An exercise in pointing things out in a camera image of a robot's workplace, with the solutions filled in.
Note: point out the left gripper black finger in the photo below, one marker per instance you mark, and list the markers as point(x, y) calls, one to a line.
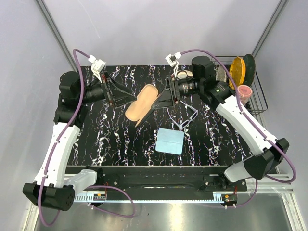
point(122, 100)
point(117, 88)

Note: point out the yellow scalloped plate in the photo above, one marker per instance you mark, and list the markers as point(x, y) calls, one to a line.
point(237, 72)

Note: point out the pink patterned cup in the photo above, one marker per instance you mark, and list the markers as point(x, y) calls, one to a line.
point(245, 93)

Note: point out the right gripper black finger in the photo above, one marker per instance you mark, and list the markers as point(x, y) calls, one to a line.
point(166, 91)
point(162, 103)

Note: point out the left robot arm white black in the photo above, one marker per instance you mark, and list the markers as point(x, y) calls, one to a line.
point(49, 189)

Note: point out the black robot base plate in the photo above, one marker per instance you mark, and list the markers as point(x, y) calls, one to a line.
point(168, 184)

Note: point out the light blue cleaning cloth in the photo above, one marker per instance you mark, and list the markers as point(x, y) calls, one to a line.
point(169, 141)

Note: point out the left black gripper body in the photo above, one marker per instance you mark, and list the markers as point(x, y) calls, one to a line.
point(94, 93)

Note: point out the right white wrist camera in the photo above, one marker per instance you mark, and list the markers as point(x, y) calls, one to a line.
point(172, 60)

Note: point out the grey speckled plate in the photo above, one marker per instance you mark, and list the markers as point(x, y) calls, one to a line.
point(221, 74)

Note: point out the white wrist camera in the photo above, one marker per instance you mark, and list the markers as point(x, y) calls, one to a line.
point(97, 66)
point(172, 60)

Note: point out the black wire dish rack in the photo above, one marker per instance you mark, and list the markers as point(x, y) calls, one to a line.
point(257, 104)

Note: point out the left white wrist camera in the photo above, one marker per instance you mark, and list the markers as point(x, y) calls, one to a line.
point(97, 66)

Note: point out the dark green plate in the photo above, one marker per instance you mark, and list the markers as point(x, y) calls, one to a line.
point(250, 67)

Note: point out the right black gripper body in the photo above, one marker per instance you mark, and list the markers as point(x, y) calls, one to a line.
point(188, 86)

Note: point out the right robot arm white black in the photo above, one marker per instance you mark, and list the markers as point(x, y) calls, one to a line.
point(267, 150)

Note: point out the black marble pattern mat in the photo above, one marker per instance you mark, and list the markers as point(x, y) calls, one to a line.
point(108, 138)

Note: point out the beige plate blue rings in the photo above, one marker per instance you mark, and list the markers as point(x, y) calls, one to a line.
point(184, 74)

